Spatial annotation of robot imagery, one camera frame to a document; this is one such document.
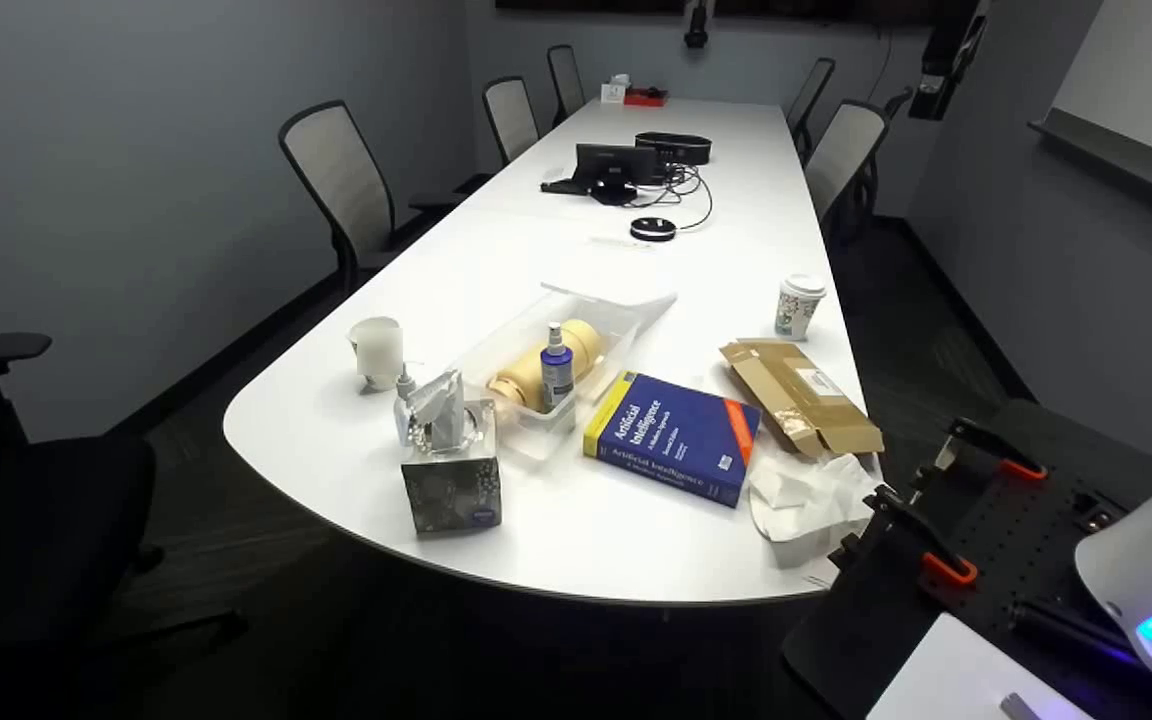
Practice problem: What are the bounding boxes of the clear plastic lunchbox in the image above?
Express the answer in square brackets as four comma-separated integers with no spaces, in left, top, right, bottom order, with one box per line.
[455,286,673,462]

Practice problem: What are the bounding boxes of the blue and yellow book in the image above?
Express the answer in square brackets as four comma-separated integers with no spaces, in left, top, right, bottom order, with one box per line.
[585,371,760,508]

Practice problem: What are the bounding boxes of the black round puck device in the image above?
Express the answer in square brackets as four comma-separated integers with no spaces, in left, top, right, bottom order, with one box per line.
[627,216,676,243]

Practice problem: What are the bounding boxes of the grey tissue box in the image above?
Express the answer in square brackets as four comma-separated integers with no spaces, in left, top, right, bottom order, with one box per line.
[394,366,500,541]

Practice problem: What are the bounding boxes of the black conference phone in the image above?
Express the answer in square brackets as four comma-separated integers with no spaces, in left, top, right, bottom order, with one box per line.
[548,143,669,205]

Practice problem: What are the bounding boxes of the left paper cup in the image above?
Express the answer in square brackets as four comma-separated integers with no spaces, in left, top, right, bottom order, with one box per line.
[349,314,400,393]

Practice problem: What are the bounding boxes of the right paper cup with lid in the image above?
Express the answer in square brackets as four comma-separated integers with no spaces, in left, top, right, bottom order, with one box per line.
[775,277,824,338]

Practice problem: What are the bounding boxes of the black speaker bar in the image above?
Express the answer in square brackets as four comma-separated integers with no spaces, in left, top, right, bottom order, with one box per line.
[636,132,712,162]

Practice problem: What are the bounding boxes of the flattened cardboard box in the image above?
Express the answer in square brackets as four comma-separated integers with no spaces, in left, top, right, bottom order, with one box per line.
[720,338,884,459]

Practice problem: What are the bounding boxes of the grey mesh chair left middle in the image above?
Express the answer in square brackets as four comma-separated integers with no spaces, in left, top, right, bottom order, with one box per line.
[481,77,538,159]

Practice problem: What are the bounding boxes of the grey mesh chair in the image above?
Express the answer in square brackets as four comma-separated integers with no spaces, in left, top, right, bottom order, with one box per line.
[548,44,587,114]
[481,77,538,159]
[280,100,434,286]
[786,55,836,136]
[805,100,886,216]

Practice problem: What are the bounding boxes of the red item far end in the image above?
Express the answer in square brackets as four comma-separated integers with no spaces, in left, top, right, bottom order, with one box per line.
[623,89,669,109]

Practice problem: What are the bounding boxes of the crumpled white paper towel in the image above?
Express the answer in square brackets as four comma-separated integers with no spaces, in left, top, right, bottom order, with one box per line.
[746,456,874,568]

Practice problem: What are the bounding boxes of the white box far end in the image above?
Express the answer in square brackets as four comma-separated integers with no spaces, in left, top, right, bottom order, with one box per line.
[598,73,627,109]

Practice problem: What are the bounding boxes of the grey mesh chair left far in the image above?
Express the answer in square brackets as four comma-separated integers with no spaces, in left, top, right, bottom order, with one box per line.
[548,44,587,114]

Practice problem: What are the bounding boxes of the grey mesh chair right near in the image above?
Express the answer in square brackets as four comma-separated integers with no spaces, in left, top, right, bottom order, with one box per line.
[805,100,886,216]

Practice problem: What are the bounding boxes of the grey mesh chair left near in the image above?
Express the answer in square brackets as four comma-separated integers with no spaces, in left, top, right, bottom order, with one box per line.
[280,100,434,286]

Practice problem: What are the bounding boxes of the grey mesh chair right far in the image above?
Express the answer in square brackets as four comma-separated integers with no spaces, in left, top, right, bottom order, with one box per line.
[786,55,836,136]

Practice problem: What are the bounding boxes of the black orange clamp far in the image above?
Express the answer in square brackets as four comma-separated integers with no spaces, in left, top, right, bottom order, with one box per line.
[933,416,1048,485]

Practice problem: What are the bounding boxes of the black orange clamp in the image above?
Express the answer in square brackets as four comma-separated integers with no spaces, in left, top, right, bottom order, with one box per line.
[866,485,980,587]
[933,416,1048,485]

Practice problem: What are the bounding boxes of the black orange clamp near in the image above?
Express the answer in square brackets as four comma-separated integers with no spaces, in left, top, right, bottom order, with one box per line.
[866,485,980,587]

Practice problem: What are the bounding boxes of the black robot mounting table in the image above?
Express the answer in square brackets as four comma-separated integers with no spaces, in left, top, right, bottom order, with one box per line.
[778,399,1152,720]

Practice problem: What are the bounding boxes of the white sheet bottom right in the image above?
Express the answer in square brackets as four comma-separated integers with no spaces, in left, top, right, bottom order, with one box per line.
[865,610,1090,720]

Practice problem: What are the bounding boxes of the black office chair foreground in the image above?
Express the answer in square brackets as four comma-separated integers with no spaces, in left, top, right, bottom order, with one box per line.
[0,327,249,720]

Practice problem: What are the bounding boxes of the whiteboard on wall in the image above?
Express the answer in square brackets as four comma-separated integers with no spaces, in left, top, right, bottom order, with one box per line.
[1036,0,1152,186]

